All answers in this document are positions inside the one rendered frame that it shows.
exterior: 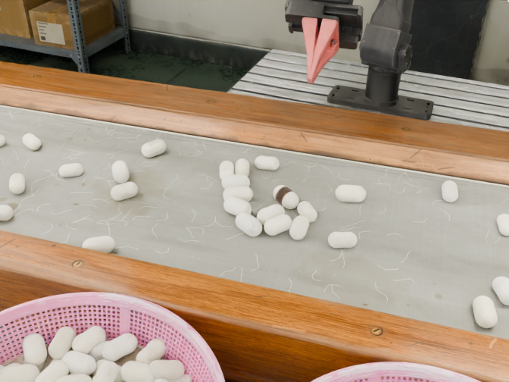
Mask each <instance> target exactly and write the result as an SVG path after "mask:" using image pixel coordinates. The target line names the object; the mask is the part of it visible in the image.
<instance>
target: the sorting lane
mask: <svg viewBox="0 0 509 382"><path fill-rule="evenodd" d="M27 133H31V134H33V135H34V136H35V137H37V138H38V139H39V140H40V141H41V146H40V148H39V149H37V150H35V151H34V150H31V149H29V148H28V147H27V146H26V145H24V144H23V136H24V135H25V134H27ZM0 135H3V137H4V138H5V144H4V145H3V146H1V147H0V205H8V206H10V207H11V208H12V209H13V212H14V214H13V216H12V218H11V219H9V220H7V221H0V230H3V231H8V232H11V233H18V234H21V235H25V236H31V237H35V238H39V239H43V240H49V241H53V242H57V243H63V244H67V245H71V246H78V247H81V248H82V247H83V243H84V241H85V240H87V239H88V238H92V237H97V236H110V237H111V238H112V239H113V240H114V241H115V247H114V249H113V251H112V252H109V254H113V255H119V256H123V257H127V258H134V259H138V260H141V261H148V262H151V263H155V264H160V265H166V266H169V267H173V268H179V269H183V270H187V271H194V272H198V273H201V274H208V275H211V276H215V277H222V278H226V279H230V280H236V281H239V282H243V283H250V284H254V285H258V286H261V287H268V288H271V289H275V290H282V291H286V292H290V293H296V294H300V295H303V296H310V297H314V298H318V299H324V300H328V301H331V302H338V303H342V304H346V305H352V306H356V307H360V308H366V309H369V310H374V311H378V312H384V313H388V314H391V315H398V316H402V317H406V318H412V319H416V320H420V321H426V322H430V323H434V324H440V325H444V326H448V327H454V328H458V329H461V330H468V331H472V332H476V333H482V334H486V335H490V336H494V337H500V338H504V339H508V340H509V305H505V304H503V303H502V302H501V301H500V299H499V298H498V295H497V294H496V292H495V291H494V290H493V288H492V282H493V280H494V279H495V278H496V277H506V278H508V279H509V236H505V235H503V234H501V233H500V231H499V229H498V225H497V218H498V216H499V215H501V214H508V215H509V186H506V185H501V184H496V183H487V182H482V181H477V180H468V179H463V178H458V177H449V176H444V175H439V174H430V173H425V172H419V171H411V170H405V169H401V168H392V167H386V166H382V165H377V164H368V163H363V162H357V161H349V160H343V159H338V158H329V157H324V156H319V155H310V154H305V153H300V152H291V151H286V150H281V149H272V148H267V147H262V146H253V145H248V144H243V143H237V142H229V141H224V140H218V139H210V138H204V137H200V136H190V135H186V134H181V133H171V132H167V131H161V130H153V129H148V128H142V127H134V126H128V125H123V124H114V123H109V122H104V121H95V120H90V119H85V118H80V117H71V116H66V115H61V114H52V113H47V112H42V111H33V110H28V109H22V108H14V107H8V106H4V105H0ZM156 139H161V140H163V141H164V142H165V143H166V150H165V151H164V152H163V153H161V154H160V155H156V156H153V157H150V158H147V157H145V156H144V155H143V154H142V146H143V145H144V144H146V143H147V142H151V141H153V140H156ZM260 155H263V156H269V157H276V158H277V159H278V160H279V167H278V168H277V169H276V170H275V171H271V170H262V169H258V168H257V167H256V166H255V159H256V158H257V157H258V156H260ZM241 158H244V159H246V160H247V161H248V162H249V165H250V167H249V175H248V178H249V180H250V185H249V188H251V190H252V192H253V196H252V198H251V200H250V201H249V202H248V203H249V204H250V206H251V215H252V216H254V217H255V218H257V215H258V212H259V211H260V210H261V209H262V208H267V207H269V206H271V205H275V204H278V205H280V204H279V203H278V202H277V201H276V200H275V198H274V197H273V191H274V189H275V188H276V187H277V186H281V185H284V186H287V187H288V188H290V189H291V190H292V191H294V192H295V193H296V194H297V195H298V198H299V203H300V202H303V201H306V202H309V203H310V204H311V205H312V207H313V208H314V209H315V210H316V212H317V218H316V220H315V221H313V222H310V223H309V228H308V231H307V233H306V235H305V237H304V238H303V239H302V240H294V239H293V238H292V237H291V236H290V233H289V229H290V228H289V229H288V230H287V231H284V232H282V233H279V234H277V235H275V236H271V235H268V234H267V233H266V232H265V231H264V225H262V231H261V233H260V234H259V235H257V236H249V235H248V234H246V233H245V232H243V231H242V230H240V229H239V228H238V227H237V226H236V216H235V215H234V214H230V213H229V212H227V211H226V210H225V208H224V207H223V204H224V201H225V200H224V198H223V192H224V190H225V189H224V188H223V186H222V183H221V182H222V180H221V178H220V164H221V163H222V162H223V161H231V162H232V163H233V165H234V173H235V166H236V162H237V161H238V160H239V159H241ZM116 161H124V162H126V164H127V166H128V168H129V173H130V177H129V179H128V181H127V182H133V183H135V184H136V185H137V186H138V192H137V194H136V195H135V196H134V197H131V198H128V199H124V200H120V201H117V200H114V199H113V198H112V197H111V189H112V188H113V187H114V186H116V185H120V184H122V183H117V182H116V181H115V180H114V178H113V175H112V170H111V168H112V165H113V163H114V162H116ZM73 163H78V164H81V165H82V166H83V172H82V174H81V175H79V176H76V177H67V178H65V177H62V176H61V175H60V174H59V168H60V167H61V166H62V165H64V164H73ZM13 174H22V175H23V176H24V177H25V190H24V191H23V192H22V193H20V194H14V193H12V192H11V191H10V189H9V180H10V177H11V176H12V175H13ZM448 180H450V181H453V182H455V183H456V185H457V191H458V198H457V199H456V200H455V201H454V202H446V201H445V200H444V199H443V198H442V184H443V183H444V182H445V181H448ZM127 182H125V183H127ZM341 185H357V186H362V187H363V188H364V189H365V191H366V197H365V199H364V200H363V201H362V202H341V201H339V200H338V199H337V198H336V189H337V188H338V186H341ZM299 203H298V204H299ZM333 232H352V233H354V234H355V235H356V237H357V243H356V245H355V246H353V247H351V248H333V247H332V246H331V245H330V244H329V242H328V237H329V235H330V234H331V233H333ZM478 296H487V297H489V298H490V299H491V300H492V301H493V303H494V306H495V310H496V314H497V316H498V320H497V323H496V324H495V326H493V327H490V328H484V327H480V326H479V325H478V324H477V323H476V319H475V316H474V313H473V300H474V299H475V298H476V297H478Z"/></svg>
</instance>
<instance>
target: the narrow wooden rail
mask: <svg viewBox="0 0 509 382"><path fill-rule="evenodd" d="M88 292H96V293H116V294H121V295H126V296H132V297H136V298H139V299H144V300H146V301H149V302H152V303H154V304H156V305H159V306H161V307H163V308H165V309H167V310H169V311H171V312H173V313H174V314H175V315H177V316H179V317H180V318H182V319H183V320H184V321H185V322H187V323H188V324H189V325H190V326H192V327H193V328H194V329H195V330H196V331H197V332H198V333H199V334H200V336H201V337H202V338H203V339H204V340H205V342H206V343H207V344H208V345H209V347H210V348H211V350H212V352H213V354H214V355H215V357H216V359H217V361H218V363H219V365H220V368H221V371H222V372H223V376H224V380H225V382H311V381H313V380H315V379H317V378H319V377H321V376H324V375H325V374H328V373H331V372H333V371H337V370H339V369H343V368H347V367H351V366H354V365H362V364H367V363H374V362H408V363H416V364H422V365H430V366H433V367H437V368H443V369H446V370H449V371H454V372H457V373H459V374H463V375H466V376H468V377H471V378H473V379H476V380H479V381H481V382H509V340H508V339H504V338H500V337H494V336H490V335H486V334H482V333H476V332H472V331H468V330H461V329H458V328H454V327H448V326H444V325H440V324H434V323H430V322H426V321H420V320H416V319H412V318H406V317H402V316H398V315H391V314H388V313H384V312H378V311H374V310H369V309H366V308H360V307H356V306H352V305H346V304H342V303H338V302H331V301H328V300H324V299H318V298H314V297H310V296H303V295H300V294H296V293H290V292H286V291H282V290H275V289H271V288H268V287H264V286H258V285H254V284H250V283H243V282H239V281H236V280H230V279H226V278H222V277H215V276H211V275H208V274H201V273H198V272H194V271H187V270H183V269H179V268H173V267H169V266H166V265H160V264H155V263H151V262H148V261H141V260H138V259H134V258H127V257H123V256H119V255H113V254H109V253H106V252H100V251H95V250H91V249H85V248H81V247H78V246H71V245H67V244H63V243H57V242H53V241H49V240H43V239H39V238H35V237H31V236H25V235H21V234H18V233H11V232H8V231H3V230H0V312H1V311H4V310H5V309H8V308H11V307H14V306H16V305H19V304H22V303H25V302H29V301H33V300H36V299H41V298H45V297H48V296H56V295H61V294H67V293H88Z"/></svg>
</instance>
